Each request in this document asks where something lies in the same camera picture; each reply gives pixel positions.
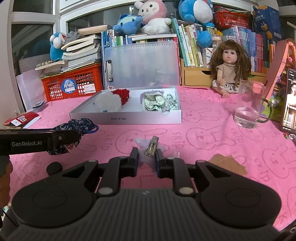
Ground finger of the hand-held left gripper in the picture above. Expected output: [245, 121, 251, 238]
[52, 129, 80, 149]

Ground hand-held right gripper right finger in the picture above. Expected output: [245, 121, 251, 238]
[155, 148, 232, 197]

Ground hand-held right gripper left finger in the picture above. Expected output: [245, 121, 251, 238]
[62, 148, 139, 197]

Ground silver metal clip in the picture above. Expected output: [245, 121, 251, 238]
[145, 136, 159, 157]

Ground navy patterned cloth pouch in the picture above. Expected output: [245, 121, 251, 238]
[48, 118, 99, 155]

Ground clear plastic wrapper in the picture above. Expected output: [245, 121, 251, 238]
[133, 137, 181, 172]

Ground black round lid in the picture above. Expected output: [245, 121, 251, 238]
[46, 162, 63, 175]

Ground white cardboard box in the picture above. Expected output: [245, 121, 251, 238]
[69, 86, 183, 126]

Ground green floral cloth pouch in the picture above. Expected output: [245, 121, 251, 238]
[141, 91, 178, 115]

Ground red knitted pouch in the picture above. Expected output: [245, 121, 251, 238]
[112, 89, 130, 106]

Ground white paper sheet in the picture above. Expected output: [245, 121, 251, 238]
[22, 116, 42, 129]

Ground red booklet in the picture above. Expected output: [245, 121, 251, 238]
[3, 112, 40, 127]

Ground pink rabbit print towel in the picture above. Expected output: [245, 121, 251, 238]
[0, 86, 296, 232]

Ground white paper sheets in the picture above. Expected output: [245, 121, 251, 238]
[16, 70, 47, 110]

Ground red plastic crate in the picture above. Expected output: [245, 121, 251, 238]
[40, 64, 103, 102]

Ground brown cardboard piece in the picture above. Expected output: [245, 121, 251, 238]
[208, 154, 247, 176]

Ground grey cutting mat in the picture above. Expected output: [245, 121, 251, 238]
[18, 54, 52, 76]

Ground stack of books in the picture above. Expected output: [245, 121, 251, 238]
[35, 28, 102, 72]

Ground blue and white plush toy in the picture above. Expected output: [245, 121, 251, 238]
[50, 32, 67, 62]

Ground wooden drawer organizer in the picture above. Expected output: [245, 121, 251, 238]
[180, 58, 270, 87]

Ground clear glass pitcher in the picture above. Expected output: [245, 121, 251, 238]
[233, 80, 273, 129]

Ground translucent clipboard folder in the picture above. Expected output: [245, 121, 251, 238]
[103, 40, 181, 90]

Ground brown-haired doll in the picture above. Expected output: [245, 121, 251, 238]
[209, 39, 251, 93]

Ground small white carton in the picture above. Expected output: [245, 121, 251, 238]
[203, 47, 214, 67]

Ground row of shelf books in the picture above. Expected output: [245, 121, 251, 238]
[102, 19, 278, 73]

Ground small blue plush toy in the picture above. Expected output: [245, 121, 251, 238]
[112, 14, 144, 35]

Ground smartphone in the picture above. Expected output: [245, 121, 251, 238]
[281, 68, 296, 133]

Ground pink rabbit plush toy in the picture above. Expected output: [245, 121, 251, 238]
[134, 0, 171, 34]

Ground pink stand holder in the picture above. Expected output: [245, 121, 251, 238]
[264, 39, 296, 122]

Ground large blue plush toy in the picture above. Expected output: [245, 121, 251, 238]
[178, 0, 215, 48]

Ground red plastic basket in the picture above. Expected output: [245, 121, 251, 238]
[213, 10, 251, 29]

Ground blue cardboard box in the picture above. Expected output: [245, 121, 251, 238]
[252, 6, 282, 41]

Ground string of white beads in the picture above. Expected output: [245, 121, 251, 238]
[36, 61, 63, 70]

